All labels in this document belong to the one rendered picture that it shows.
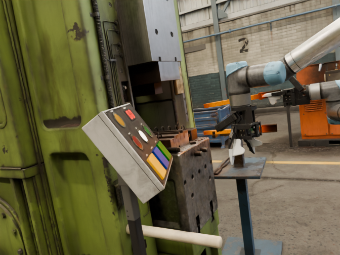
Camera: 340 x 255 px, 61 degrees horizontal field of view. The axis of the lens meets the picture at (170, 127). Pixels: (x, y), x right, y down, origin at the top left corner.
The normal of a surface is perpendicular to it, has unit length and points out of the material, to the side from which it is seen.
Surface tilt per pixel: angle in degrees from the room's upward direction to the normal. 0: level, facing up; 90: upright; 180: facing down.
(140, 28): 90
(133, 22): 90
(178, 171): 90
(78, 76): 89
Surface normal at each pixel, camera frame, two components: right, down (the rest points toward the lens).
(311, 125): -0.50, 0.21
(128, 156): -0.08, 0.15
